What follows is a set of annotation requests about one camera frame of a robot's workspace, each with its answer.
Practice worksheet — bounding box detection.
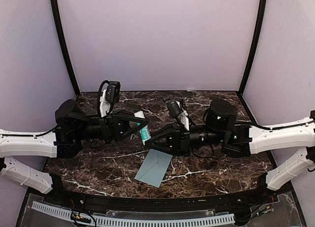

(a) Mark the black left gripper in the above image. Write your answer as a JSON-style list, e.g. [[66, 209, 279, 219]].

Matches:
[[74, 109, 150, 144]]

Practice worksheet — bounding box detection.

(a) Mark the white green glue stick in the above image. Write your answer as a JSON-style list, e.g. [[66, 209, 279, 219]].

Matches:
[[134, 111, 151, 145]]

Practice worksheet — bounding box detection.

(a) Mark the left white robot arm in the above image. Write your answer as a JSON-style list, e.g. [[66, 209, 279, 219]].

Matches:
[[0, 99, 148, 205]]

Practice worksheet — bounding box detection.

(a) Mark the left black frame post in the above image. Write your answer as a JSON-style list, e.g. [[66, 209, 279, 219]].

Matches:
[[50, 0, 81, 97]]

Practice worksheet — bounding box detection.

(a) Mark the white slotted cable duct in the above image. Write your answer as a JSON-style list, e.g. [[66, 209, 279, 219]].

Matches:
[[31, 201, 235, 227]]

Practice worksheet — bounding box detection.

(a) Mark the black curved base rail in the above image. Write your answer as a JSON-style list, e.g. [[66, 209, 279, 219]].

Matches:
[[44, 190, 278, 213]]

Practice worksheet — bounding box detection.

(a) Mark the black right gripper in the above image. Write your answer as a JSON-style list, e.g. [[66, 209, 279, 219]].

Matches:
[[144, 122, 225, 158]]

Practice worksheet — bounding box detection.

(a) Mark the teal envelope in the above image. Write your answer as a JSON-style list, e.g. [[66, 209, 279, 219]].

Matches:
[[135, 149, 173, 188]]

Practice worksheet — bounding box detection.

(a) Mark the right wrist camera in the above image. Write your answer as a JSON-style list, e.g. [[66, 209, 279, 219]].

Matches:
[[164, 95, 189, 131]]

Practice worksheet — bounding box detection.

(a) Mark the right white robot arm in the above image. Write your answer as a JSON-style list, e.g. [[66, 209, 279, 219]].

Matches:
[[145, 97, 315, 204]]

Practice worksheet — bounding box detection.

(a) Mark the black frame post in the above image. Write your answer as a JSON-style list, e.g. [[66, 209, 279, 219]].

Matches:
[[50, 0, 81, 97], [238, 0, 267, 96]]

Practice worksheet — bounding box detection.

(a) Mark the right black frame post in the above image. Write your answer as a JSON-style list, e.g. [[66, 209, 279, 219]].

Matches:
[[238, 0, 267, 96]]

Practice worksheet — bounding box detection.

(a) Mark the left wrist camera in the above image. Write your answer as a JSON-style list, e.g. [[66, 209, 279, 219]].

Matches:
[[96, 80, 121, 117]]

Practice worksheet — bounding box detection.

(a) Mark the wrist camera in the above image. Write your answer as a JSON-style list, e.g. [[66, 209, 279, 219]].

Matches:
[[96, 80, 121, 117], [164, 95, 189, 131]]

